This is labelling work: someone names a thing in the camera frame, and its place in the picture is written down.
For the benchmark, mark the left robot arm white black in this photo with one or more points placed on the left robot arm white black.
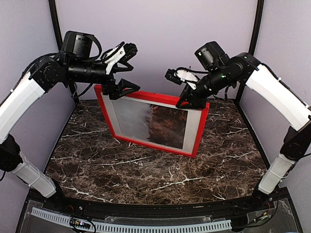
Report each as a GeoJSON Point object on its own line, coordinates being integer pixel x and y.
{"type": "Point", "coordinates": [38, 79]}

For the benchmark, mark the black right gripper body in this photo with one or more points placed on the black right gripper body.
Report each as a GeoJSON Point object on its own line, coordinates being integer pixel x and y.
{"type": "Point", "coordinates": [217, 79]}

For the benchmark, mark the white slotted cable duct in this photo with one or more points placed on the white slotted cable duct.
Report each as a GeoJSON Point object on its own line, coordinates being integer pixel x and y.
{"type": "Point", "coordinates": [83, 225]}

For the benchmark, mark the black enclosure frame post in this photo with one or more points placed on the black enclosure frame post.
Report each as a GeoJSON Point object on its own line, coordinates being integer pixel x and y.
{"type": "Point", "coordinates": [59, 42]}
{"type": "Point", "coordinates": [253, 44]}

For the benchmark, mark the black enclosure frame post right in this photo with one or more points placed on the black enclosure frame post right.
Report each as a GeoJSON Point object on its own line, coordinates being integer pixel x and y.
{"type": "Point", "coordinates": [253, 44]}

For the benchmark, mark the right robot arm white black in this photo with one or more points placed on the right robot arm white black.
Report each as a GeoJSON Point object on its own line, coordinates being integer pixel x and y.
{"type": "Point", "coordinates": [223, 72]}

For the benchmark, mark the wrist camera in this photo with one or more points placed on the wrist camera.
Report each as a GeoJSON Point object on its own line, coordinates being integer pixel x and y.
{"type": "Point", "coordinates": [77, 44]}
{"type": "Point", "coordinates": [212, 56]}

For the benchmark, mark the black enclosure frame post left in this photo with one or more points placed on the black enclosure frame post left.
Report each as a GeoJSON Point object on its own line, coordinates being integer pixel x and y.
{"type": "Point", "coordinates": [59, 42]}

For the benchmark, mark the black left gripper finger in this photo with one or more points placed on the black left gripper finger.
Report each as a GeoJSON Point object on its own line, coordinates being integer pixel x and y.
{"type": "Point", "coordinates": [123, 88]}
{"type": "Point", "coordinates": [121, 65]}

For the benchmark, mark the red wooden picture frame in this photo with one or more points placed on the red wooden picture frame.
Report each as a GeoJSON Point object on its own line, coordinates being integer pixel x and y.
{"type": "Point", "coordinates": [201, 128]}

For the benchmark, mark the black front rail base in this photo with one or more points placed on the black front rail base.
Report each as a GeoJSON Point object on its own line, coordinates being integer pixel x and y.
{"type": "Point", "coordinates": [276, 215]}

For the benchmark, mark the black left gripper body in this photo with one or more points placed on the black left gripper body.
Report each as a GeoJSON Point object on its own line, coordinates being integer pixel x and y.
{"type": "Point", "coordinates": [80, 71]}

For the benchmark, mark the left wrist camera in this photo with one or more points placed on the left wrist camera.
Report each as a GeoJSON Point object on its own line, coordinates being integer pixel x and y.
{"type": "Point", "coordinates": [77, 44]}

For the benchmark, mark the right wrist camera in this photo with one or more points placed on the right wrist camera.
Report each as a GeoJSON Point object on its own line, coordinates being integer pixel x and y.
{"type": "Point", "coordinates": [212, 56]}

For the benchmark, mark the white mat with photo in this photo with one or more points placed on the white mat with photo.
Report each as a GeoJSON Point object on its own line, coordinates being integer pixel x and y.
{"type": "Point", "coordinates": [192, 131]}

